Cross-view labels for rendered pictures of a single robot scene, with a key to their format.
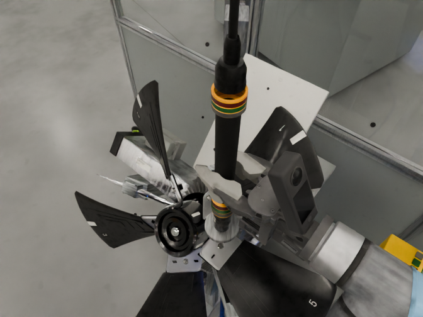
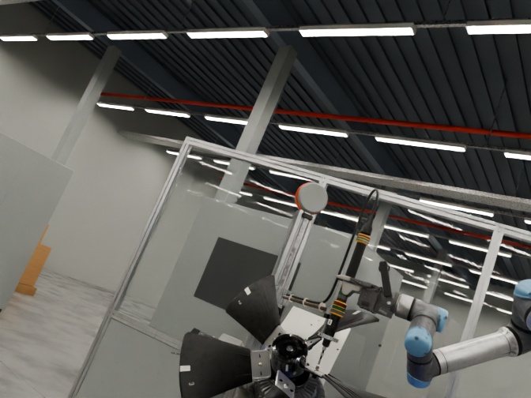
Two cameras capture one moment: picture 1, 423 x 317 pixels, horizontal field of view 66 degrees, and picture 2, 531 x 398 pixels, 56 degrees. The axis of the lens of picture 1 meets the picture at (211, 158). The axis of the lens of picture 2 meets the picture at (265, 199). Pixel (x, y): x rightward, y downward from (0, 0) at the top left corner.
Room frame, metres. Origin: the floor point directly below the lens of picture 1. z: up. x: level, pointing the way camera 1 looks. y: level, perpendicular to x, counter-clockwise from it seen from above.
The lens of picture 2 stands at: (-1.18, 0.81, 1.31)
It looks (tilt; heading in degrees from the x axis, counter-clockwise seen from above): 12 degrees up; 343
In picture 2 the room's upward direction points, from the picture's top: 22 degrees clockwise
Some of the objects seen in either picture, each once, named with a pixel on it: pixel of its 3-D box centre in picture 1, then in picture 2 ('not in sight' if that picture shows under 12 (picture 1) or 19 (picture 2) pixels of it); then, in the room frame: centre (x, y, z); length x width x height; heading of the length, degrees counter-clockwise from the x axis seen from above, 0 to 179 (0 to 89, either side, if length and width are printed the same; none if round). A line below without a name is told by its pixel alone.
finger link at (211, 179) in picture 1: (216, 190); (346, 285); (0.27, -0.01, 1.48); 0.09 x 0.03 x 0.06; 60
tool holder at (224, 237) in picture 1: (222, 211); (331, 324); (0.30, -0.02, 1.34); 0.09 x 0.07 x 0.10; 175
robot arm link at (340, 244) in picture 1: (335, 248); (403, 306); (0.17, -0.17, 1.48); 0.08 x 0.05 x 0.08; 140
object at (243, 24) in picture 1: (236, 22); (280, 295); (0.92, -0.07, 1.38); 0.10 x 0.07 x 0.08; 175
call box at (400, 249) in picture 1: (390, 272); not in sight; (0.29, -0.49, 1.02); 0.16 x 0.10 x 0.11; 140
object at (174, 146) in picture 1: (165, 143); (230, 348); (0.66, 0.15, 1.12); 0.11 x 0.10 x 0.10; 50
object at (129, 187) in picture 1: (132, 188); not in sight; (0.52, 0.24, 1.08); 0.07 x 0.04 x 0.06; 61
